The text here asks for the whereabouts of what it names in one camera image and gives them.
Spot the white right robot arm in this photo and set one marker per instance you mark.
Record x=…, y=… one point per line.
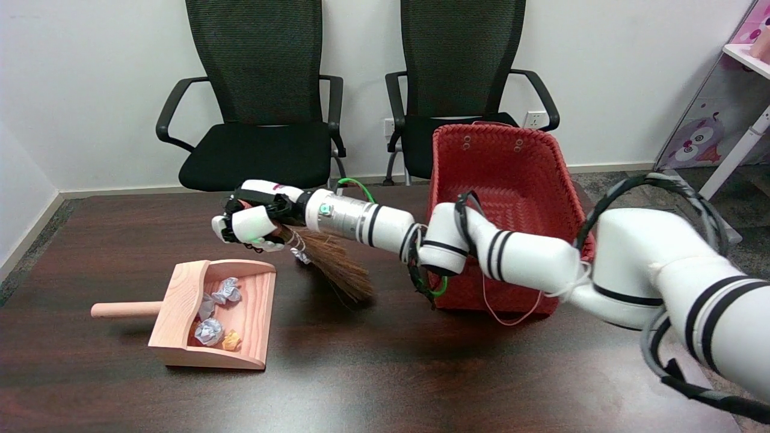
x=529, y=252

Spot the brown straw hand broom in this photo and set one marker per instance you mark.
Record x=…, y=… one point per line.
x=337, y=264

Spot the black mesh office chair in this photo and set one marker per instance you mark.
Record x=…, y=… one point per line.
x=258, y=156
x=457, y=60

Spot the white paper ball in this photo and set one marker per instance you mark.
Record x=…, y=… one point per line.
x=227, y=291
x=209, y=332
x=206, y=307
x=302, y=257

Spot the orange paper ball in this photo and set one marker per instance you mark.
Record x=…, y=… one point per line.
x=231, y=341

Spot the white wall outlet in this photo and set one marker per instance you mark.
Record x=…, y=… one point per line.
x=388, y=126
x=533, y=119

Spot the pink printed back panel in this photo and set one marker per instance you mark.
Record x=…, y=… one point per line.
x=755, y=24

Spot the wooden dustpan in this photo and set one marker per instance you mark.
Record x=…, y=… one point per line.
x=252, y=313

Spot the red woven basket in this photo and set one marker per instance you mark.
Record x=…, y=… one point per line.
x=511, y=174

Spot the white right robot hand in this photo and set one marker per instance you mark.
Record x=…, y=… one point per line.
x=255, y=222

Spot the owl print side panel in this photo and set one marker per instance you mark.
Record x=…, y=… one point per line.
x=698, y=138

